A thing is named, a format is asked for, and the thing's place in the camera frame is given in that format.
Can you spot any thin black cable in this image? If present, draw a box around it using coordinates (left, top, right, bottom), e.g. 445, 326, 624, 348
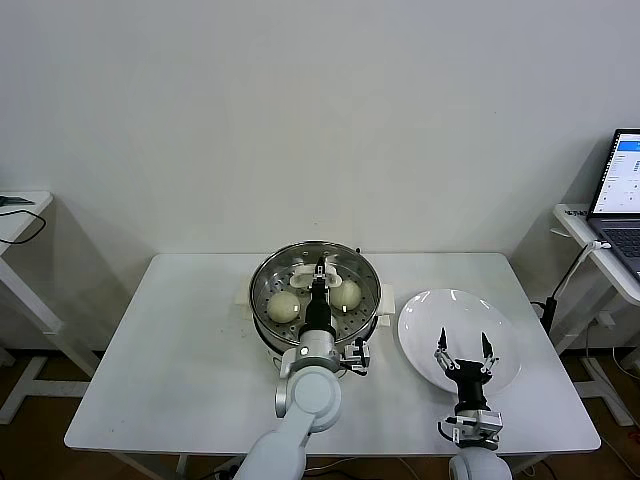
0, 208, 47, 246

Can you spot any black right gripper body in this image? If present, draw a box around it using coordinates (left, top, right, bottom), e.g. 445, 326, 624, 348
446, 358, 494, 413

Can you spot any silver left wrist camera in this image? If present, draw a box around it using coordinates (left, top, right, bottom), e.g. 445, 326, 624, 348
342, 337, 372, 377

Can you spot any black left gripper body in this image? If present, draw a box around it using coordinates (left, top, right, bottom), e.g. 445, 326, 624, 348
303, 283, 333, 332

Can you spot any white steamed baozi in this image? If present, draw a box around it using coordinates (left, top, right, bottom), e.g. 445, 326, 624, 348
267, 292, 303, 324
329, 280, 362, 310

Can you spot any white side table with laptop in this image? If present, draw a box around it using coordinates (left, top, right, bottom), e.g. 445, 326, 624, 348
551, 202, 640, 426

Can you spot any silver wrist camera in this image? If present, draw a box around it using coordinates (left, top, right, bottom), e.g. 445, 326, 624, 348
438, 410, 503, 446
342, 337, 372, 377

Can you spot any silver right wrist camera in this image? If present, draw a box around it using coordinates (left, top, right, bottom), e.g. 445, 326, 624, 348
438, 410, 503, 446

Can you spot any grey open laptop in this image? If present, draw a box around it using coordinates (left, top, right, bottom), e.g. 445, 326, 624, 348
585, 128, 640, 284

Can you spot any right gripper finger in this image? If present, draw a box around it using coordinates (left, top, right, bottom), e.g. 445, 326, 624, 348
479, 331, 500, 376
433, 326, 459, 374

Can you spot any round glass lid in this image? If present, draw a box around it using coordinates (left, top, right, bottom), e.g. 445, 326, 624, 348
248, 241, 382, 351

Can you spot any stainless steel steamer basket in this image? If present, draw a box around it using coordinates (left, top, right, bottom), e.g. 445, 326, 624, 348
233, 241, 396, 361

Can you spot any white round plate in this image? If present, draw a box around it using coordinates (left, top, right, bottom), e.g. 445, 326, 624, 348
397, 287, 523, 399

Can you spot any white side table with cable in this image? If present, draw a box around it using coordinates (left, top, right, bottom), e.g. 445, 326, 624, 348
0, 191, 101, 426

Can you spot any white and black laptop cable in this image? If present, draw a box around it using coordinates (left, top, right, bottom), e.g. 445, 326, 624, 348
529, 241, 611, 341

